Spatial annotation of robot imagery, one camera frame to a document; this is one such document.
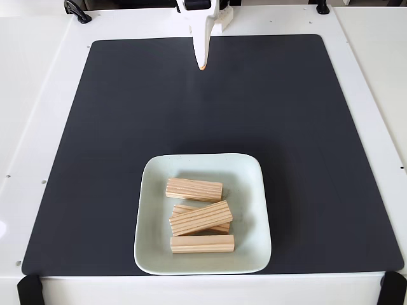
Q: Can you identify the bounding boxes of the grooved wooden block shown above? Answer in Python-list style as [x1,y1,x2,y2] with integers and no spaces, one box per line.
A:
[170,234,236,254]
[168,200,233,237]
[172,204,231,235]
[165,177,224,203]

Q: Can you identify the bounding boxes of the pale green square plate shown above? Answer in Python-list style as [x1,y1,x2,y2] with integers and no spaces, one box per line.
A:
[133,153,273,276]

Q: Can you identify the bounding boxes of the black rubber mat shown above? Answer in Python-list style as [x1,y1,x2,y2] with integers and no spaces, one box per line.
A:
[21,34,404,276]

